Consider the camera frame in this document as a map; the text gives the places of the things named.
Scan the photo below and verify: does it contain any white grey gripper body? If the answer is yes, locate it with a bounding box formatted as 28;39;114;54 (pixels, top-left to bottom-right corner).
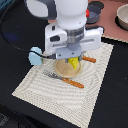
45;22;104;59

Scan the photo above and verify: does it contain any yellow cheese wedge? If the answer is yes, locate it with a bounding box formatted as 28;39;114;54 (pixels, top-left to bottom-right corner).
68;57;79;69

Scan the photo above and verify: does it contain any small grey frying pan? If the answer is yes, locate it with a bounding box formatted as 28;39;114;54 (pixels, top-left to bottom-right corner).
87;1;104;24

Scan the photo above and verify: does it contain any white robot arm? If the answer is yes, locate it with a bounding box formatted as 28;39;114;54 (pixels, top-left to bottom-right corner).
25;0;104;59

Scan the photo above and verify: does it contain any round wooden plate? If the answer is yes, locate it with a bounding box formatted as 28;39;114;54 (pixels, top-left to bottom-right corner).
55;60;82;78

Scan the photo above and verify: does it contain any beige woven placemat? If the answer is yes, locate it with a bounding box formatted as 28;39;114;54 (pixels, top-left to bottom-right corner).
12;43;113;128

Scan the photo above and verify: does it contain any cream bowl on stove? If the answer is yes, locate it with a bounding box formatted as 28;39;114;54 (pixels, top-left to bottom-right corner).
117;4;128;31

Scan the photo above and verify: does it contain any wooden handled toy knife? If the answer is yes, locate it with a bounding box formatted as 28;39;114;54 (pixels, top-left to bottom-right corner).
82;56;96;63

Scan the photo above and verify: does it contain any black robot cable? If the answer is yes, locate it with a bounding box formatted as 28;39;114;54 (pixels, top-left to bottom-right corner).
0;6;56;60

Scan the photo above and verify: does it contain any wooden handled toy fork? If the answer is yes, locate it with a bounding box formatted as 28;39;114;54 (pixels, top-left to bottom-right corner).
43;70;84;88

